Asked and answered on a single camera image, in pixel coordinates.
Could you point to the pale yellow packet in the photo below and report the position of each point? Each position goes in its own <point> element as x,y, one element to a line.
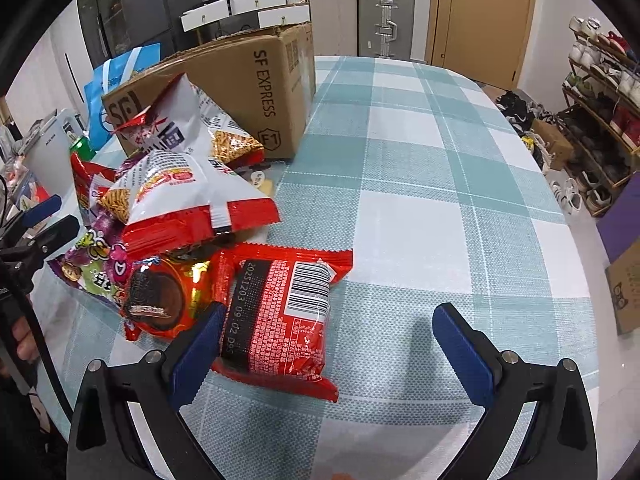
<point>260,182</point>

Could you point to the blue cartoon gift bag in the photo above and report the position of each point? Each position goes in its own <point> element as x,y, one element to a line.
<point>107,85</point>

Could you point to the pile of shoes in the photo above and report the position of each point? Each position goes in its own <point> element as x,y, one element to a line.
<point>520,115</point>

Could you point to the brown cardboard box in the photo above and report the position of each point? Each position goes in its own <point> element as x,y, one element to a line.
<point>260,60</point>

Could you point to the cardboard box with owl print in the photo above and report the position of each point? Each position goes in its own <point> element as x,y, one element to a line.
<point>627,290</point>

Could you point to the orange chocolate pie packet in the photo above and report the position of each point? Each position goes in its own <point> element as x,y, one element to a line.
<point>160,295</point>

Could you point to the dark glass cabinet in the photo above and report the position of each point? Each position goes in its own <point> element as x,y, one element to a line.
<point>100,15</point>

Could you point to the teal plaid tablecloth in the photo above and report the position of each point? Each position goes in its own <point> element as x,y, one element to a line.
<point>425,185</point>

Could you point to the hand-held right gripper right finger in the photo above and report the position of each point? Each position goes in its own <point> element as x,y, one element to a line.
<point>465,345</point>

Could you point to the purple mat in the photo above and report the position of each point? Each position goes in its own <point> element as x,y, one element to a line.
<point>622,220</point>

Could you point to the small cardboard box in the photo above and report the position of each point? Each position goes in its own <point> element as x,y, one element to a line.
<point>552,142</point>

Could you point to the red snack packet with barcode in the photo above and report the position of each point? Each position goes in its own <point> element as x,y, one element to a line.
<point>280,325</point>

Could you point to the white drawer desk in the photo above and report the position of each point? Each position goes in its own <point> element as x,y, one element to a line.
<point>250,7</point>

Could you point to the white appliance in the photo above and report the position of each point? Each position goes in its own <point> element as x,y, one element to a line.
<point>50,145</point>

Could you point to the person's left hand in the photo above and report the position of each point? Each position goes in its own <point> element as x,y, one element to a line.
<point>22,342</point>

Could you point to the white red noodle snack bag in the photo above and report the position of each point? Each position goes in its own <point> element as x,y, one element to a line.
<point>190,195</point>
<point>200,120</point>

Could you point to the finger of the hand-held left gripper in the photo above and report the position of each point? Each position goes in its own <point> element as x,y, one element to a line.
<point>42,210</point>
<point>57,232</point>

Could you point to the wooden door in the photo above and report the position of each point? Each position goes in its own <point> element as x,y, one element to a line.
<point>480,20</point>

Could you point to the beige suitcase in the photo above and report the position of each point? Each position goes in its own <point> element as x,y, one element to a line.
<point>332,15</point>

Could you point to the silver suitcase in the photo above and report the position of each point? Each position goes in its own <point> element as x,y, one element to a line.
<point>385,15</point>

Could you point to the purple snack bag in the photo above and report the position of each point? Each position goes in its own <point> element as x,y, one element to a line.
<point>102,222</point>

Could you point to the shoe rack with shoes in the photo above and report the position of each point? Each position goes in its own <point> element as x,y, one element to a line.
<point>605,110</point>

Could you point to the green can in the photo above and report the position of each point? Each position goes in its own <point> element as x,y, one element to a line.
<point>82,147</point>

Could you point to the person's left forearm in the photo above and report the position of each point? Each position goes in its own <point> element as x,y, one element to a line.
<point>22,425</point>

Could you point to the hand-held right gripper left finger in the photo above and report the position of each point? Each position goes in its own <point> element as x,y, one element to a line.
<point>197,355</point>

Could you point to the dark grey fridge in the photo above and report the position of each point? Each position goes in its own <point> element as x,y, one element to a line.
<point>160,0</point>

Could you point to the purple green candy bag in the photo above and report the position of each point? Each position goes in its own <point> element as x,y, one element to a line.
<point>95,265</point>

